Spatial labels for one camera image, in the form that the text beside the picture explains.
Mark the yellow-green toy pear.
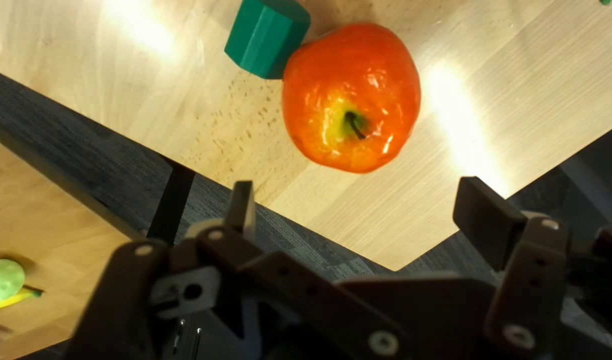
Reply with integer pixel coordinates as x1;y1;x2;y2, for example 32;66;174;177
0;258;46;315

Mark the wooden table with toy fruit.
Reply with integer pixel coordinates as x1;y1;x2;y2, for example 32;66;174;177
0;132;133;360

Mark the orange-red toy apple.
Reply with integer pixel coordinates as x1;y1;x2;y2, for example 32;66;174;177
281;19;425;175

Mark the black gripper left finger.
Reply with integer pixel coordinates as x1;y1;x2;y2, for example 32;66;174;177
63;177;415;360

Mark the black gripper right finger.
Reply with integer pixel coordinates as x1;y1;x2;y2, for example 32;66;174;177
452;173;612;360

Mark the green rounded wooden block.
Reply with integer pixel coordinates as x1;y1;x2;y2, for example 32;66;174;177
223;0;313;81

